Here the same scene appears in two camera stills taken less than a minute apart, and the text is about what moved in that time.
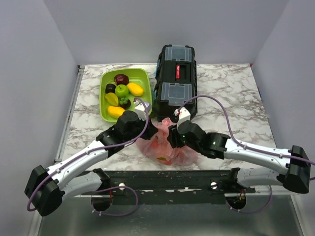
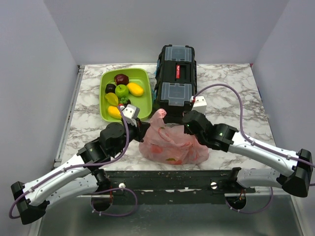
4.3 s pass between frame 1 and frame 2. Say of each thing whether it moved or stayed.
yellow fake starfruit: stayed
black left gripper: moved
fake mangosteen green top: stayed
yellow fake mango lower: stayed
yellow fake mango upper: stayed
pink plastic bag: moved
